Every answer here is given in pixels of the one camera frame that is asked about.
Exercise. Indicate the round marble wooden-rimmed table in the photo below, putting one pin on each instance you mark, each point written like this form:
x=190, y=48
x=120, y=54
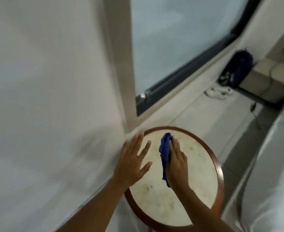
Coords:
x=156, y=198

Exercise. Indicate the person's right fingers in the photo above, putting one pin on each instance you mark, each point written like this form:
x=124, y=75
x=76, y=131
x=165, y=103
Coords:
x=175, y=148

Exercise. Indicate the person's left middle finger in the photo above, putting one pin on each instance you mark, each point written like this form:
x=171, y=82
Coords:
x=138, y=143

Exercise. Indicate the dark blue backpack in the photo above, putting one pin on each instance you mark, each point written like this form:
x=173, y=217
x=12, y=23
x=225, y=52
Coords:
x=237, y=67

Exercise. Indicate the white shoe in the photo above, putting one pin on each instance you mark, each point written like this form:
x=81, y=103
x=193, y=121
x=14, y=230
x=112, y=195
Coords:
x=225, y=89
x=215, y=93

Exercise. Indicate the white bed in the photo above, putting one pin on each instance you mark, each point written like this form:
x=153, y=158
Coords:
x=274, y=171

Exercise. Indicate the blue cleaning cloth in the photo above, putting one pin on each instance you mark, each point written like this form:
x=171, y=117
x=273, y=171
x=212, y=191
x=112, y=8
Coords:
x=165, y=152

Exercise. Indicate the person's left forearm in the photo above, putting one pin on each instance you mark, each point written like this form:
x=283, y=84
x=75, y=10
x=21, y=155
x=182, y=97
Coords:
x=96, y=210

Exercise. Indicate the person's left thumb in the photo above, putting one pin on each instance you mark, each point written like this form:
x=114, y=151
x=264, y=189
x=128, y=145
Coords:
x=146, y=167

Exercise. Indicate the person's left hand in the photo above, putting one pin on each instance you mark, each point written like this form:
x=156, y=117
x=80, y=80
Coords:
x=129, y=166

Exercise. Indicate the person's right hand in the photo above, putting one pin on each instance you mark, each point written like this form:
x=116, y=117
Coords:
x=178, y=171

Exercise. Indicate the beige cushioned bench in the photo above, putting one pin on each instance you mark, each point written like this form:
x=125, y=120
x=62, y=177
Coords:
x=267, y=79

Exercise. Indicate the person's right forearm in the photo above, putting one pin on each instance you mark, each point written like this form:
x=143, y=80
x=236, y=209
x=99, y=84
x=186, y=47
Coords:
x=202, y=211

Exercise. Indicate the dark-framed glass window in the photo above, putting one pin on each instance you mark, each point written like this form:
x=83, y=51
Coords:
x=175, y=41

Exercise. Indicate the metal window latch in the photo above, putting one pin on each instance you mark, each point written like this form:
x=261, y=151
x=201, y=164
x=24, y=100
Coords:
x=144, y=95

